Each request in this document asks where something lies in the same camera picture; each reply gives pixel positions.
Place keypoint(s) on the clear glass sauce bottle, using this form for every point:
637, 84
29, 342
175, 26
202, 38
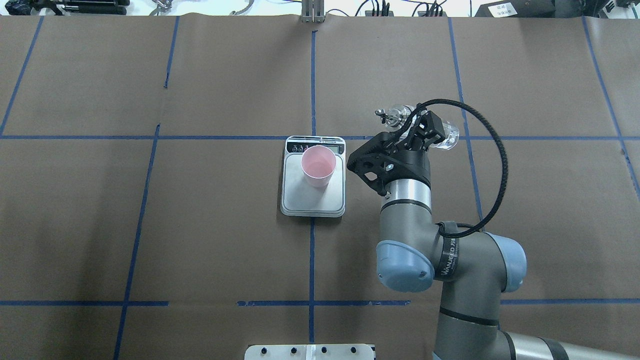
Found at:
427, 130

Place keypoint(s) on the digital kitchen scale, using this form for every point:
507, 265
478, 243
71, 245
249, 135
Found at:
298, 197

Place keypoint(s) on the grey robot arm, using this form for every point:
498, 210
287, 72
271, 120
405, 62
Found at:
414, 252

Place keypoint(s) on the aluminium camera post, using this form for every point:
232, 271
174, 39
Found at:
313, 11

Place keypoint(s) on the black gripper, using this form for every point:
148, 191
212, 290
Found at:
413, 165

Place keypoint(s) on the pink paper cup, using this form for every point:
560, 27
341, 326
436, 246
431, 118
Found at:
318, 163

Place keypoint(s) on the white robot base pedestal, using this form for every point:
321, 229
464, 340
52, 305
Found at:
310, 351

